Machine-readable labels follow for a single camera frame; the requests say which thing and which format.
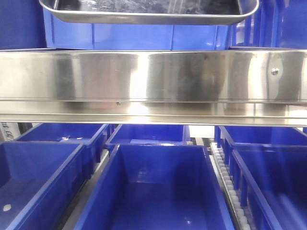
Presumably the small shiny silver tray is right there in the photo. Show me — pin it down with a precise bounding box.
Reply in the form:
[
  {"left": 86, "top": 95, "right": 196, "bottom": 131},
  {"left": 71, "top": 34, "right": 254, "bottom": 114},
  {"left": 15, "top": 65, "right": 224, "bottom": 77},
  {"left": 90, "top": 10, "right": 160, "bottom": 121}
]
[{"left": 39, "top": 0, "right": 260, "bottom": 25}]

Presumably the blue bin lower rear centre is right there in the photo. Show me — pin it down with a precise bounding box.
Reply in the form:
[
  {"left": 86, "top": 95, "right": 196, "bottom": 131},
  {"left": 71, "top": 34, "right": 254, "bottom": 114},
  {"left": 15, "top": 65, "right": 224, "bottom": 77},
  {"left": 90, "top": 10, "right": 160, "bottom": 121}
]
[{"left": 104, "top": 124, "right": 191, "bottom": 152}]

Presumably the blue bin lower rear left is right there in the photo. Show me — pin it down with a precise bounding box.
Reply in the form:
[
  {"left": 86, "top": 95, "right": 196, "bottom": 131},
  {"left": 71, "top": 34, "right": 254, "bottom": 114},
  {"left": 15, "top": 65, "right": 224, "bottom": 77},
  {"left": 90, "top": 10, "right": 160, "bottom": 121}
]
[{"left": 15, "top": 123, "right": 115, "bottom": 173}]

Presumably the blue plastic bin behind tray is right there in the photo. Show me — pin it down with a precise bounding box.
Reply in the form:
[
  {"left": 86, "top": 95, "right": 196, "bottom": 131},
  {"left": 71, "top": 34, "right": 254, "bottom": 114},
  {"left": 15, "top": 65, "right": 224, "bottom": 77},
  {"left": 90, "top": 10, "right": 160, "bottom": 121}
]
[{"left": 43, "top": 10, "right": 231, "bottom": 50}]

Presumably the blue bin lower rear right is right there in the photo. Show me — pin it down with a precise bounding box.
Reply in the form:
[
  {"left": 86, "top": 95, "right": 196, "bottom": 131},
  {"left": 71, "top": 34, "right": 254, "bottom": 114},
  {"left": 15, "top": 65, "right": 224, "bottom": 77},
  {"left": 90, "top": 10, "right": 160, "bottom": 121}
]
[{"left": 214, "top": 125, "right": 307, "bottom": 168}]

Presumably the blue plastic bin right rear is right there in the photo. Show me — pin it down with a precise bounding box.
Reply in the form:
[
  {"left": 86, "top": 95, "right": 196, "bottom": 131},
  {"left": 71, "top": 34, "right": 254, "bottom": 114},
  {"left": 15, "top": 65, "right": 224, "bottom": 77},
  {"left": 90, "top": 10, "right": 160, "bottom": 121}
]
[{"left": 229, "top": 0, "right": 307, "bottom": 49}]

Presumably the lower roller track rail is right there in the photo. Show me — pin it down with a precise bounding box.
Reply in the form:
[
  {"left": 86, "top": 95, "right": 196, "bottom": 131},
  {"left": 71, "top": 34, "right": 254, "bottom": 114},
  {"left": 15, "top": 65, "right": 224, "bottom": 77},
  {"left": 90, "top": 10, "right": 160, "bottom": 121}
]
[{"left": 210, "top": 142, "right": 252, "bottom": 230}]

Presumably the stainless steel shelf front rail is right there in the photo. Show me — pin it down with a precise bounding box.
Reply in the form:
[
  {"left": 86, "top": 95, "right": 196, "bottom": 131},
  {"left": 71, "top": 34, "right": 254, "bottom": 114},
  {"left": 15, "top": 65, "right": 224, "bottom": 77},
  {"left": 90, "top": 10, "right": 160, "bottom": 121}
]
[{"left": 0, "top": 49, "right": 307, "bottom": 127}]

